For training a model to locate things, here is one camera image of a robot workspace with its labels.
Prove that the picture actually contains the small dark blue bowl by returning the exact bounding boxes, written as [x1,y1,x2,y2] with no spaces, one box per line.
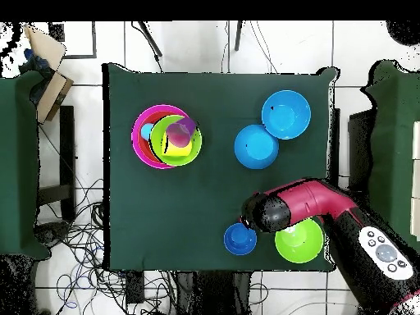
[223,222,258,256]

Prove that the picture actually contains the light blue plastic bowl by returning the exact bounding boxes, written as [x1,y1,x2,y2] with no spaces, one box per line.
[233,123,281,171]
[261,89,312,141]

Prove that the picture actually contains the purple plastic cup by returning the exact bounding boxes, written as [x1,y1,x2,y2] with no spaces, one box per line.
[165,116,198,148]

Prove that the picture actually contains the green plastic bowl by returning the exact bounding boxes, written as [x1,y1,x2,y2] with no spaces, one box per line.
[149,114,203,167]
[274,217,325,264]

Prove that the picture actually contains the orange plastic bowl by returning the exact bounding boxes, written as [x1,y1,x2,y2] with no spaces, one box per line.
[137,110,191,166]

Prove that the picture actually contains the light blue plastic cup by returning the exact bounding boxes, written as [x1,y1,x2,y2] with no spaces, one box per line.
[140,122,155,140]

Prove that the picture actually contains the dark green tablecloth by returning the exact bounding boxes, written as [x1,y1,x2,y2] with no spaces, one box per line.
[0,70,51,261]
[360,60,420,253]
[102,62,339,272]

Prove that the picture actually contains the black power strip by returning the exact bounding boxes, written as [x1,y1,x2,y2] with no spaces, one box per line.
[126,271,146,305]

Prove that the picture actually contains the black rectangular object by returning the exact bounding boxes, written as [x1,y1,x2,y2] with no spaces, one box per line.
[347,109,376,192]

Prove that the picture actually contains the large pink plastic bowl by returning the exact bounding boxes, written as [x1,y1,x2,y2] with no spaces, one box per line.
[131,103,193,171]

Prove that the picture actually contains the black tripod leg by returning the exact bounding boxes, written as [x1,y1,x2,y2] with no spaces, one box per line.
[233,20,244,53]
[130,21,164,74]

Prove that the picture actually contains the white box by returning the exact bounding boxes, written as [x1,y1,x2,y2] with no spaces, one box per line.
[411,121,420,242]

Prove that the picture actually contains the black metal stand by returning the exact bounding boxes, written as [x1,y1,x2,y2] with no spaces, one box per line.
[37,105,77,224]

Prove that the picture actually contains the black equipment with knob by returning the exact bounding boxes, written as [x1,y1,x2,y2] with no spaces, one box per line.
[34,221,71,249]

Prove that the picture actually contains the cardboard box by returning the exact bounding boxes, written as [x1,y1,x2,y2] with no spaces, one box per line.
[22,23,75,125]

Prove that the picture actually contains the blue cloth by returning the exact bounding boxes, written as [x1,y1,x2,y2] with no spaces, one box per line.
[18,48,54,75]

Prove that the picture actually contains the tangled black floor cables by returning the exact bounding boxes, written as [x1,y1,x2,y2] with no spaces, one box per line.
[35,176,180,315]

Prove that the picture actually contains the blue cable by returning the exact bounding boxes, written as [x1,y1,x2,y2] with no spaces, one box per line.
[56,242,106,311]

